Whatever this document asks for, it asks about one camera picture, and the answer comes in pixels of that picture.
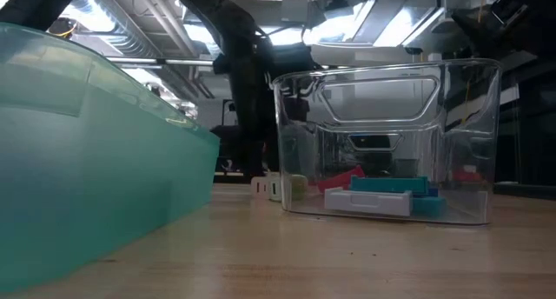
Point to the silver corrugated ventilation duct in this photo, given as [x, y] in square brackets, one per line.
[130, 42]

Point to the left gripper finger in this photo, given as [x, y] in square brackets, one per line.
[273, 151]
[255, 155]

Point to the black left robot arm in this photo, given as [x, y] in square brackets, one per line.
[226, 16]

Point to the clear plastic bin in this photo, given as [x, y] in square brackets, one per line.
[486, 160]

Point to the green translucent plastic bin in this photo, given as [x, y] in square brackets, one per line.
[87, 181]

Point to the long ceiling light tube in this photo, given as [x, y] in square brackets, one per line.
[174, 62]

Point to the cream cube block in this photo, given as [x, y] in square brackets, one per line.
[260, 187]

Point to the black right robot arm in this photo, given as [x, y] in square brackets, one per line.
[534, 12]

